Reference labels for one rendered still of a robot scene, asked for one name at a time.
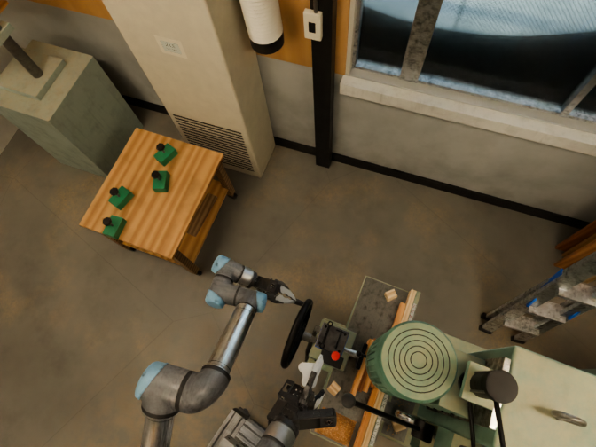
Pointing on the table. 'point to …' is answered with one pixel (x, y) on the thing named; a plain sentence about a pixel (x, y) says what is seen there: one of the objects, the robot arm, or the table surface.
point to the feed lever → (419, 429)
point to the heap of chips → (344, 429)
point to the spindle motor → (412, 362)
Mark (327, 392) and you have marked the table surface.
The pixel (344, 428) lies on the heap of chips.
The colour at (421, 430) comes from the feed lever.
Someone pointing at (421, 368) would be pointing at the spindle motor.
